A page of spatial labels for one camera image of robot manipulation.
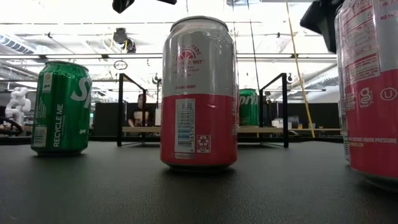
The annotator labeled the green Sprite can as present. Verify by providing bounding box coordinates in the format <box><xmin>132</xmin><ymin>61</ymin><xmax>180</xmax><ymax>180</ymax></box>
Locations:
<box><xmin>30</xmin><ymin>60</ymin><xmax>93</xmax><ymax>156</ymax></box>
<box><xmin>238</xmin><ymin>88</ymin><xmax>260</xmax><ymax>127</ymax></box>

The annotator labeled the pink and silver Spindrift can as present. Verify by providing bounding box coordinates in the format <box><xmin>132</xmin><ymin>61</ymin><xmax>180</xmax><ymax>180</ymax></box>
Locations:
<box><xmin>160</xmin><ymin>15</ymin><xmax>239</xmax><ymax>170</ymax></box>
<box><xmin>335</xmin><ymin>0</ymin><xmax>398</xmax><ymax>190</ymax></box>

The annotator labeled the wooden tray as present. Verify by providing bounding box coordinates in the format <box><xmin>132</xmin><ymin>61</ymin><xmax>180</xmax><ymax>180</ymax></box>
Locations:
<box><xmin>116</xmin><ymin>72</ymin><xmax>290</xmax><ymax>149</ymax></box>

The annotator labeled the person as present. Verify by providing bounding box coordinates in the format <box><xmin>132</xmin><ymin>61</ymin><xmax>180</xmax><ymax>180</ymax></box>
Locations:
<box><xmin>127</xmin><ymin>93</ymin><xmax>156</xmax><ymax>128</ymax></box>

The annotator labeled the black curved object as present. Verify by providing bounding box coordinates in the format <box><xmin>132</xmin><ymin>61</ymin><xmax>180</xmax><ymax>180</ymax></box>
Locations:
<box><xmin>0</xmin><ymin>116</ymin><xmax>23</xmax><ymax>137</ymax></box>

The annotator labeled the black table mat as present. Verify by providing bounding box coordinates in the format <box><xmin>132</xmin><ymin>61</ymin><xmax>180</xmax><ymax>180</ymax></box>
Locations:
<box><xmin>0</xmin><ymin>138</ymin><xmax>398</xmax><ymax>224</ymax></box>

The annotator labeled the black overhead camera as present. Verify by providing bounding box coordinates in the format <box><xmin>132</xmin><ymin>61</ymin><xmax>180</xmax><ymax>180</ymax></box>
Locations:
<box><xmin>112</xmin><ymin>27</ymin><xmax>137</xmax><ymax>54</ymax></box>

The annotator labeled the yellow extension cable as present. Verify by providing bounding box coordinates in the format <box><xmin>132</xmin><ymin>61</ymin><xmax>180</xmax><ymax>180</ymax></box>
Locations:
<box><xmin>284</xmin><ymin>0</ymin><xmax>317</xmax><ymax>139</ymax></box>

